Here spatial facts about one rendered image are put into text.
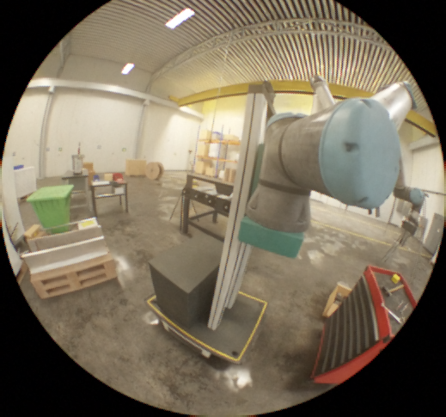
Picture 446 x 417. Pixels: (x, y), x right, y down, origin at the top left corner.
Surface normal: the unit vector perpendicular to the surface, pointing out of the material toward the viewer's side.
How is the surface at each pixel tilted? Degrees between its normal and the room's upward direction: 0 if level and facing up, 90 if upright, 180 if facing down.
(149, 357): 0
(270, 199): 70
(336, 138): 95
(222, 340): 0
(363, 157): 93
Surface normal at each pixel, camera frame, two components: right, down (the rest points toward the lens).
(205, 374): 0.15, -0.96
